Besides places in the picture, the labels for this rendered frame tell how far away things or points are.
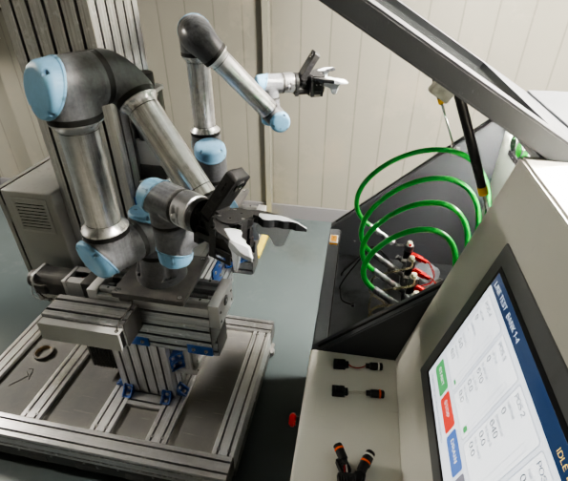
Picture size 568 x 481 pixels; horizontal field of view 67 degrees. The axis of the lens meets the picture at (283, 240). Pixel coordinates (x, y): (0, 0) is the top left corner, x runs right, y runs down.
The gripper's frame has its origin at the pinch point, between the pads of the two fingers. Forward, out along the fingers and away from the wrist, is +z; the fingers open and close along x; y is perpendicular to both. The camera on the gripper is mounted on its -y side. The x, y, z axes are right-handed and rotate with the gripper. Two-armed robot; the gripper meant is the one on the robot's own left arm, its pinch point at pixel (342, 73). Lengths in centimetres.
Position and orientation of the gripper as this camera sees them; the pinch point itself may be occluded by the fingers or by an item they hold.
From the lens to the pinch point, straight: 184.3
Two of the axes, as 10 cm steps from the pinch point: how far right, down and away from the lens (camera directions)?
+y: -0.4, 7.5, 6.6
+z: 9.7, -1.4, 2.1
